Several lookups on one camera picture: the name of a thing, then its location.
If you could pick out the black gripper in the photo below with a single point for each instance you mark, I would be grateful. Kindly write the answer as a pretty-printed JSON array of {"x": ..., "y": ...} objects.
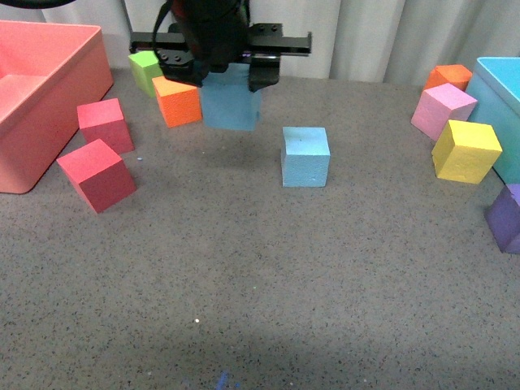
[{"x": 190, "y": 38}]

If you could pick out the light blue foam block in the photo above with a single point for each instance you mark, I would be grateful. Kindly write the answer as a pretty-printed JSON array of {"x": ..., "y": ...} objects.
[
  {"x": 226, "y": 101},
  {"x": 305, "y": 157}
]

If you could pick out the green foam block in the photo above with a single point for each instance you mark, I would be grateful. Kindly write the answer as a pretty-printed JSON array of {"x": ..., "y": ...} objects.
[{"x": 145, "y": 67}]

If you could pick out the dark red foam block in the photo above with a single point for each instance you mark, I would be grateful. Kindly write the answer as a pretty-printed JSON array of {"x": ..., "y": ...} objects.
[{"x": 105, "y": 120}]

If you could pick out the grey curtain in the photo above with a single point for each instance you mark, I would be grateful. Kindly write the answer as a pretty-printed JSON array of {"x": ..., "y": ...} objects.
[{"x": 396, "y": 42}]

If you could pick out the pink plastic bin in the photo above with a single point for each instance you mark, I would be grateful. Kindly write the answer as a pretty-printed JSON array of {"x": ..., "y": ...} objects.
[{"x": 47, "y": 71}]

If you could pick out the pink foam block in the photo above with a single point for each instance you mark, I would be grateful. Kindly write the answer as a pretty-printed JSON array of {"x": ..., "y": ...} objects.
[{"x": 438, "y": 105}]

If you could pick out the orange foam block by bin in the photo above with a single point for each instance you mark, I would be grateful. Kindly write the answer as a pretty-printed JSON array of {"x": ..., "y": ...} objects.
[{"x": 455, "y": 74}]

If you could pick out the yellow foam block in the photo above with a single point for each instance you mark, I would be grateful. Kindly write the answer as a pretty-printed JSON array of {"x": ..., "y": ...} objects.
[{"x": 465, "y": 151}]

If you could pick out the blue plastic bin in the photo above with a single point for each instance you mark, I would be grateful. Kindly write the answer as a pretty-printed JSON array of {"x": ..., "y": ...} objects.
[{"x": 495, "y": 86}]

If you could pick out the dark purple foam block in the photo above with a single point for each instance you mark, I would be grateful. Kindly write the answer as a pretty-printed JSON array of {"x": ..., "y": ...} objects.
[{"x": 503, "y": 219}]

